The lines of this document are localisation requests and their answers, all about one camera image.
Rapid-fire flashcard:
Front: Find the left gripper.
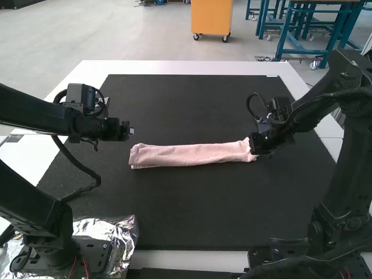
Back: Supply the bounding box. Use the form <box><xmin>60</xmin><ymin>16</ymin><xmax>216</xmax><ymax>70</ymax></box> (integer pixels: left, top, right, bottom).
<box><xmin>101</xmin><ymin>117</ymin><xmax>135</xmax><ymax>142</ymax></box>

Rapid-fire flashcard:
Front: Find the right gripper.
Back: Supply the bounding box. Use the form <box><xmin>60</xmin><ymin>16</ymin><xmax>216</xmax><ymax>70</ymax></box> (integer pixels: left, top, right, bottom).
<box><xmin>249</xmin><ymin>123</ymin><xmax>295</xmax><ymax>155</ymax></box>

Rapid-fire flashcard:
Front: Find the pale towel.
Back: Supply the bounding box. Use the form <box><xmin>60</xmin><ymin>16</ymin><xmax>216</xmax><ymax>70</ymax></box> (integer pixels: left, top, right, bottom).
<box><xmin>128</xmin><ymin>136</ymin><xmax>259</xmax><ymax>170</ymax></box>

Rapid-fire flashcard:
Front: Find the black mat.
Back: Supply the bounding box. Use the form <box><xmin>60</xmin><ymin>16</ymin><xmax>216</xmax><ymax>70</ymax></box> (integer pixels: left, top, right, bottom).
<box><xmin>36</xmin><ymin>74</ymin><xmax>338</xmax><ymax>252</ymax></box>

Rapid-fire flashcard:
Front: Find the silver foil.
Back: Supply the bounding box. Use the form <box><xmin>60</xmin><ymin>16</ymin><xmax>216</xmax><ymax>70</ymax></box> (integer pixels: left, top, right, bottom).
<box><xmin>0</xmin><ymin>214</ymin><xmax>139</xmax><ymax>279</ymax></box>

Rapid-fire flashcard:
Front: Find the blue metal cart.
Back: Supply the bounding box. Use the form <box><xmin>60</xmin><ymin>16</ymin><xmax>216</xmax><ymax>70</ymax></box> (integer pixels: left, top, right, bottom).
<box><xmin>245</xmin><ymin>0</ymin><xmax>292</xmax><ymax>41</ymax></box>
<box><xmin>274</xmin><ymin>0</ymin><xmax>367</xmax><ymax>70</ymax></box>

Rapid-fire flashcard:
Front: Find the orange wheeled cabinet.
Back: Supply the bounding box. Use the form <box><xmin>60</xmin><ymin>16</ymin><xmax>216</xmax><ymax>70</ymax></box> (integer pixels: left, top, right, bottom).
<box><xmin>191</xmin><ymin>0</ymin><xmax>234</xmax><ymax>44</ymax></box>

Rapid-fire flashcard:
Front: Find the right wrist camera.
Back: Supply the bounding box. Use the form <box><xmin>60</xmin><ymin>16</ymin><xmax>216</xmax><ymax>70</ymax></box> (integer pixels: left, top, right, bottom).
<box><xmin>266</xmin><ymin>96</ymin><xmax>293</xmax><ymax>120</ymax></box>

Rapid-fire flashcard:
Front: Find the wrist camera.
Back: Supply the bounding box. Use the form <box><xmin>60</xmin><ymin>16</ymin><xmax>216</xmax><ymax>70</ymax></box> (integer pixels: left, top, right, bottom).
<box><xmin>266</xmin><ymin>96</ymin><xmax>293</xmax><ymax>120</ymax></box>
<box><xmin>65</xmin><ymin>83</ymin><xmax>97</xmax><ymax>113</ymax></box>

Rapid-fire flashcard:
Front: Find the black cable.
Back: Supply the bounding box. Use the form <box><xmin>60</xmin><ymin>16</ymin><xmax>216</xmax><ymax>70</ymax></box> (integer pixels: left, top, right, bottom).
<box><xmin>51</xmin><ymin>134</ymin><xmax>102</xmax><ymax>203</ymax></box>
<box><xmin>246</xmin><ymin>92</ymin><xmax>267</xmax><ymax>120</ymax></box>

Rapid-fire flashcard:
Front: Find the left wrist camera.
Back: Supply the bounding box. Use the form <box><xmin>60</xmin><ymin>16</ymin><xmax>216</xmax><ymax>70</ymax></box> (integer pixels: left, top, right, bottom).
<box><xmin>65</xmin><ymin>83</ymin><xmax>97</xmax><ymax>113</ymax></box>

